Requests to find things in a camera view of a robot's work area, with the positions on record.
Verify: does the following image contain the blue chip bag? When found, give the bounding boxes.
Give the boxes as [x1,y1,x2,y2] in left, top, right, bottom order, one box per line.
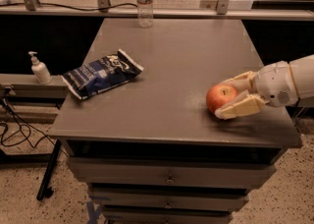
[60,48,144,101]

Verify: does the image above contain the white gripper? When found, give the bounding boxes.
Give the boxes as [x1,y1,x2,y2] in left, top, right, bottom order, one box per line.
[214,61,298,120]

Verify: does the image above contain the black cable on ledge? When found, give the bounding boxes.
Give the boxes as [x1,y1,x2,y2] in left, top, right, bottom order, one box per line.
[0,2,138,12]

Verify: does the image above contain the white pump dispenser bottle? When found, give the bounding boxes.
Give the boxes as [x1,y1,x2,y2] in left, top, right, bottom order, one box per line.
[28,51,52,84]

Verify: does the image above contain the black metal stand leg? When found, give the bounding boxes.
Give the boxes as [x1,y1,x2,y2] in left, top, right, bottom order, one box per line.
[36,140,61,201]

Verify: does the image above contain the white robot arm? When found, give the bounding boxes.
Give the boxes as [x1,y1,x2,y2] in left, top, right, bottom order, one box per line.
[214,55,314,120]

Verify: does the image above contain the black cables on floor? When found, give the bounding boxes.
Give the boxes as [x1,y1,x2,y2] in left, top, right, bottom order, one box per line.
[0,84,57,148]

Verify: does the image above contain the grey drawer cabinet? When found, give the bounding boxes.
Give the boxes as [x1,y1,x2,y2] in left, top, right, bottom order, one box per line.
[50,18,300,224]

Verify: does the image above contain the red apple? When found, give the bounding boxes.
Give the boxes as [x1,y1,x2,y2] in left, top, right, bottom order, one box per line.
[206,84,238,113]

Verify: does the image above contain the clear water bottle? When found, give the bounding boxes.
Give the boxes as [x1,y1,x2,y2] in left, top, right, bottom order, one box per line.
[136,0,153,28]

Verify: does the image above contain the grey metal side shelf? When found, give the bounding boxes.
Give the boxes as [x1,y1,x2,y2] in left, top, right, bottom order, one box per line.
[0,74,68,123]

